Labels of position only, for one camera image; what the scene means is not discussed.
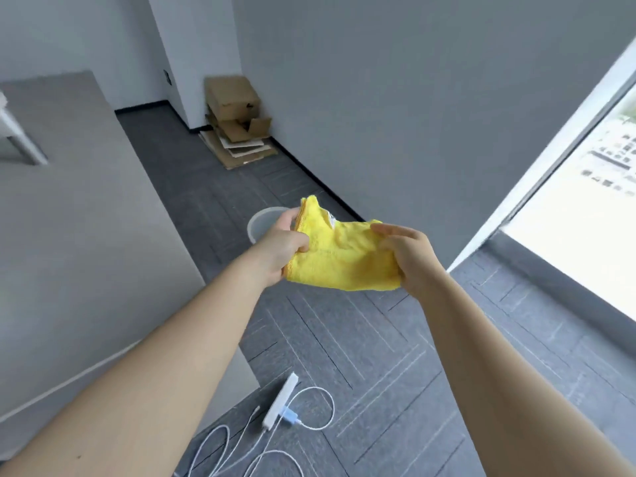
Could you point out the black baseboard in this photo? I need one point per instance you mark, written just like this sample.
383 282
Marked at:
318 181

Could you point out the person's left hand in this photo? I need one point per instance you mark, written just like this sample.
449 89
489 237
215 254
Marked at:
271 250

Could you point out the grey wall socket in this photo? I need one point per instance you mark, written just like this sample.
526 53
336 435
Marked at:
167 77

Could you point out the glass window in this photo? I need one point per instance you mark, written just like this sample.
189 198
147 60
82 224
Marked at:
581 213

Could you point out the yellow microfibre cloth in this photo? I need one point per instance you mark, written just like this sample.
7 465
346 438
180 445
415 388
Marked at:
343 258

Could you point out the translucent plastic bucket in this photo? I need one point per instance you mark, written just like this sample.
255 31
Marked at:
261 222

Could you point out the white window frame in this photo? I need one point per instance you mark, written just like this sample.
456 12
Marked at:
551 153

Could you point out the open brown cardboard box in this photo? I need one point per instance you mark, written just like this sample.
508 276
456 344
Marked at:
243 129

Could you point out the person's right thumb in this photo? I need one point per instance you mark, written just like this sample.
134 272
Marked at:
389 242

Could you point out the person's left forearm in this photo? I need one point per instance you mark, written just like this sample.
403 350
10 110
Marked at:
164 362

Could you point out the person's left thumb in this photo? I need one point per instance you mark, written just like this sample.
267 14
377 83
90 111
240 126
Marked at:
301 243

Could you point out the person's right forearm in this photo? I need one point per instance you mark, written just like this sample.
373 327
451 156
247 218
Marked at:
497 382

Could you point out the person's right hand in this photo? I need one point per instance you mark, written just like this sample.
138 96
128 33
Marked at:
415 260

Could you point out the white power strip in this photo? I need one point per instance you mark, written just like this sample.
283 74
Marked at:
279 402

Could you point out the light blue charger plug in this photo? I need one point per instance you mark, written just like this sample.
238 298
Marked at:
291 417

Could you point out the closed brown cardboard box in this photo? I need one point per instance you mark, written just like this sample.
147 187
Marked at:
231 96

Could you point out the grey table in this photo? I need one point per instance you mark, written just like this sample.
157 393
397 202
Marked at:
84 253

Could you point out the flattened cardboard sheets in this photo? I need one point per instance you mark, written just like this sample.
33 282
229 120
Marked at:
241 153

